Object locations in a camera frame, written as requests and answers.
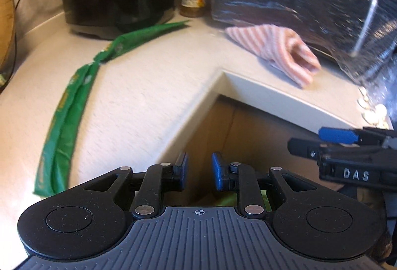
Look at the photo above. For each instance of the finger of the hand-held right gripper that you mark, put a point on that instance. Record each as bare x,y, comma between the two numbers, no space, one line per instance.
338,135
304,147

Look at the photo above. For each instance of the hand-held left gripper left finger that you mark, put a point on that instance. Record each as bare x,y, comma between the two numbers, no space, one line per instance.
183,170

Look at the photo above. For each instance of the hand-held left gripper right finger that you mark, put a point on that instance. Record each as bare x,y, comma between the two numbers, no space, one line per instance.
217,170

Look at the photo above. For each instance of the green plastic packet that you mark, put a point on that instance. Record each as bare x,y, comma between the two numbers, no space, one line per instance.
136,37
66,121

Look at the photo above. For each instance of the garlic cloves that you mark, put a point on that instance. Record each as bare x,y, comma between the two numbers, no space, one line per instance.
373,111

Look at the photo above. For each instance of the wooden cabinet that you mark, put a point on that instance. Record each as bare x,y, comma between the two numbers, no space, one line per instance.
248,139

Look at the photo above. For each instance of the pink white striped cloth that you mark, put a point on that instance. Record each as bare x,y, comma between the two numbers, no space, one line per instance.
279,46

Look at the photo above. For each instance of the round wooden board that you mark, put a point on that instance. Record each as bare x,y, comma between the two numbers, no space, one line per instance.
5,24

